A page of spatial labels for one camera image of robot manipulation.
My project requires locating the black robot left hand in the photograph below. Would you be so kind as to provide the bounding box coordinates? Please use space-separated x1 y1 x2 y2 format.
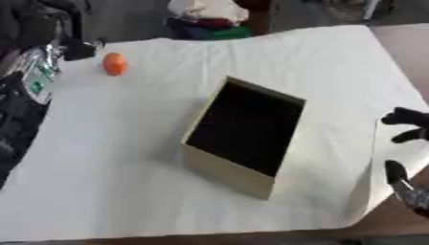
58 36 109 62

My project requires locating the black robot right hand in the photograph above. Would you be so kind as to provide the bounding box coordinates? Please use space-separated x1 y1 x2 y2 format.
380 106 429 220

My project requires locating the tan cardboard box black inside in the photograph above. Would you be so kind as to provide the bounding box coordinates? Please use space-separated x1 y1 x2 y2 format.
179 75 308 201

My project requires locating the orange toy fruit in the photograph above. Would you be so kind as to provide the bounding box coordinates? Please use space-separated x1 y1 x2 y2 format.
101 52 131 78

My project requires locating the white chair leg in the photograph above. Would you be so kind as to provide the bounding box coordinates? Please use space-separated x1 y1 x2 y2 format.
360 0 384 21

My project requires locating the white cloth bundle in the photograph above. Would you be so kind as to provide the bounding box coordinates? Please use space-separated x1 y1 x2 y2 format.
166 0 252 24

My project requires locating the blue and green bag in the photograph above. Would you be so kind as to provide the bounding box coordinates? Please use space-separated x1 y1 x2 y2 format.
162 16 255 41

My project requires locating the brown wooden post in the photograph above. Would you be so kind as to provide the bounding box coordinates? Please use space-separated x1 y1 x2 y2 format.
239 0 282 36

